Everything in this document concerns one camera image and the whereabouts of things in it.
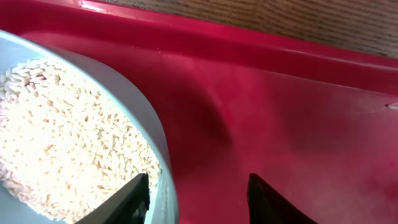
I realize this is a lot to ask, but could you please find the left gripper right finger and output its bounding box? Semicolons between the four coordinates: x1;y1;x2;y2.
247;173;317;224

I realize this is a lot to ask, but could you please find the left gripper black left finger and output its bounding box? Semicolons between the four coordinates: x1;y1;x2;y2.
76;173;150;224

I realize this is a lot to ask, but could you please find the blue bowl with rice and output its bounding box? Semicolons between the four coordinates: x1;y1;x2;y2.
1;32;179;223

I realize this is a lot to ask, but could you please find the red serving tray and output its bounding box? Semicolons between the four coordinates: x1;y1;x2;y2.
1;1;397;223

